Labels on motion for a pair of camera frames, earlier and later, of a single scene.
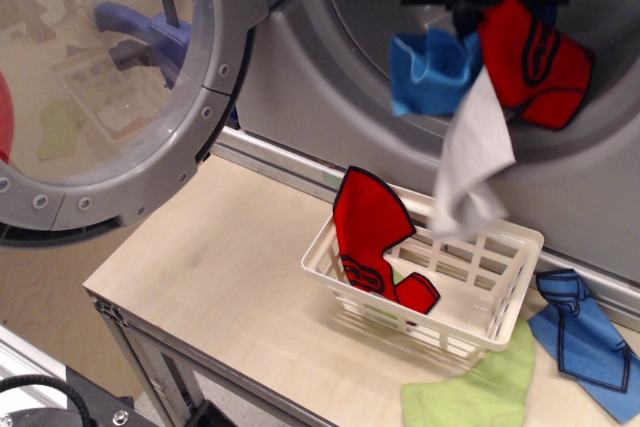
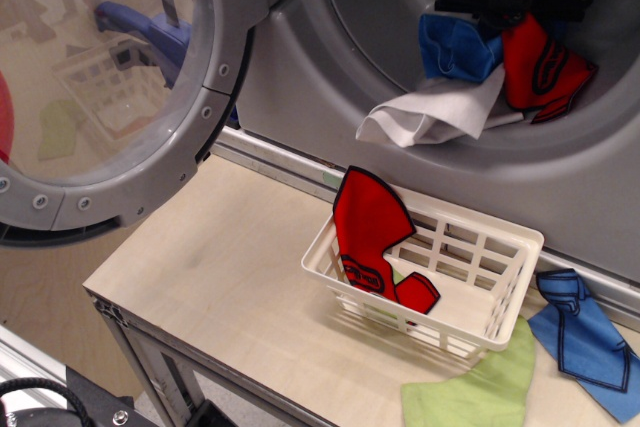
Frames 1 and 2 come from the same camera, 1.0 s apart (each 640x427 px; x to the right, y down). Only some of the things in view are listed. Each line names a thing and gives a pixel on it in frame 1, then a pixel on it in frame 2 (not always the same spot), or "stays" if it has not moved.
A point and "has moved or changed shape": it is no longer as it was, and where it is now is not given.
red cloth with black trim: x=369 y=219 stays
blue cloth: x=432 y=68 has moved or changed shape
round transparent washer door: x=117 y=67 stays
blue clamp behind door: x=171 y=43 stays
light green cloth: x=492 y=391 stays
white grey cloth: x=477 y=144 -> x=439 y=108
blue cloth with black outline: x=589 y=343 stays
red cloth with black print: x=537 y=71 has moved or changed shape
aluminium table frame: x=168 y=371 stays
